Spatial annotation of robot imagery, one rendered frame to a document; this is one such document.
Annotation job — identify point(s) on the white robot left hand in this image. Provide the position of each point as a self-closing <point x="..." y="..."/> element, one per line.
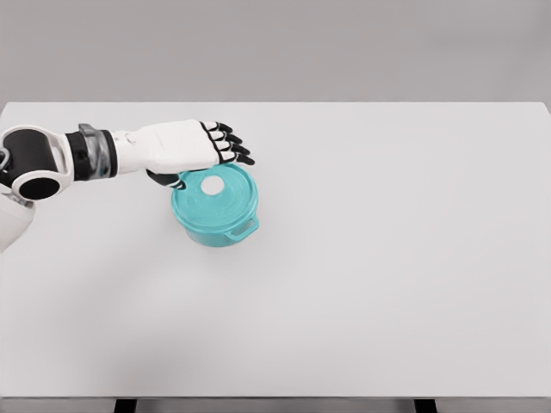
<point x="181" y="144"/>

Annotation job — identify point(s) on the teal pot lid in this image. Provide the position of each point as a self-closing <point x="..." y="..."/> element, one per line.
<point x="215" y="195"/>

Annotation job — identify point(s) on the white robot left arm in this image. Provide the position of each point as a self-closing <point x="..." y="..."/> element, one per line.
<point x="56" y="157"/>

